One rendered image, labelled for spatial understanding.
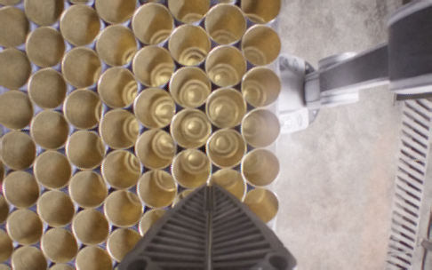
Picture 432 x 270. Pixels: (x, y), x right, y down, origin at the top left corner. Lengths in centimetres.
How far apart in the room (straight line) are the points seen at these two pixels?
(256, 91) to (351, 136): 165
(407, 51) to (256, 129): 40
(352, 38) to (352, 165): 116
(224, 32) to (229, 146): 24
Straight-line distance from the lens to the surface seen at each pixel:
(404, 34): 62
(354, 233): 233
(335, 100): 93
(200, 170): 37
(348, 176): 203
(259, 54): 40
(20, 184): 49
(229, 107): 36
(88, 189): 42
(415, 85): 59
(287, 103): 128
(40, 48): 45
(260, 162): 38
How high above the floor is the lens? 146
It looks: 84 degrees down
